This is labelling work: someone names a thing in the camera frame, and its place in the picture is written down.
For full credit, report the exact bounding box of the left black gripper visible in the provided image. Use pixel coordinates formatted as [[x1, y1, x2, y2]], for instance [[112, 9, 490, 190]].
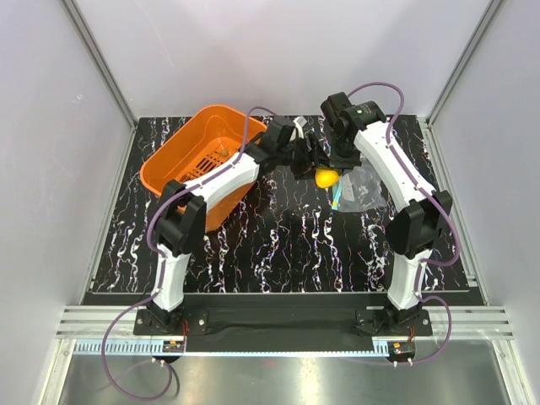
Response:
[[277, 133, 330, 181]]

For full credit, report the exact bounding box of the yellow lemon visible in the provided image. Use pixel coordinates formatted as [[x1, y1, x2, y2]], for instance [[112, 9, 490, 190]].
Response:
[[315, 168, 340, 189]]

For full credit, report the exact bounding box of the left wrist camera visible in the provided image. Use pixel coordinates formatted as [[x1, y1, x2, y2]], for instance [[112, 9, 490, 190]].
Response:
[[267, 116, 307, 148]]

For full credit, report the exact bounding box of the right connector box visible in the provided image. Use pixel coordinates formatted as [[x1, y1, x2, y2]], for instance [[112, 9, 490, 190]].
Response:
[[388, 341, 416, 362]]

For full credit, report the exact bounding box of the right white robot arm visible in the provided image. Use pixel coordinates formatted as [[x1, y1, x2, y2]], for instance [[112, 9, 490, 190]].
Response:
[[321, 92, 452, 335]]

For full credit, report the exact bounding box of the orange plastic basket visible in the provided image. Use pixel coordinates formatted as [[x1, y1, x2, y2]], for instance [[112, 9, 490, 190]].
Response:
[[139, 105, 269, 232]]

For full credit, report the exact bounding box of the aluminium frame rail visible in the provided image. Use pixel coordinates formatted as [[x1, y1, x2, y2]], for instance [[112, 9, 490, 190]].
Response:
[[56, 305, 513, 340]]

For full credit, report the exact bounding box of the clear zip top bag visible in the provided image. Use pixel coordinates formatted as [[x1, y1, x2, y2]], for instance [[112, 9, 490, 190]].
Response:
[[331, 162, 386, 213]]

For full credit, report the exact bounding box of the left connector box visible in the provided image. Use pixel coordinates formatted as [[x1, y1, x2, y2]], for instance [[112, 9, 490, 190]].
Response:
[[163, 337, 186, 354]]

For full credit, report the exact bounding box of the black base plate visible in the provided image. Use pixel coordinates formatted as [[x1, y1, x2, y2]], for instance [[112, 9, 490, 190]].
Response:
[[134, 293, 433, 337]]

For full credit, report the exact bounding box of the connector box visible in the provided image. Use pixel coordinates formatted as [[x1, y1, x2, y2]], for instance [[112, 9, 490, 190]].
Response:
[[163, 337, 186, 354], [388, 341, 416, 362]]

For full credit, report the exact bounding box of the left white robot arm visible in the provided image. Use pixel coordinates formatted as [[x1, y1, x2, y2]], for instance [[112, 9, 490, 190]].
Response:
[[147, 118, 330, 334]]

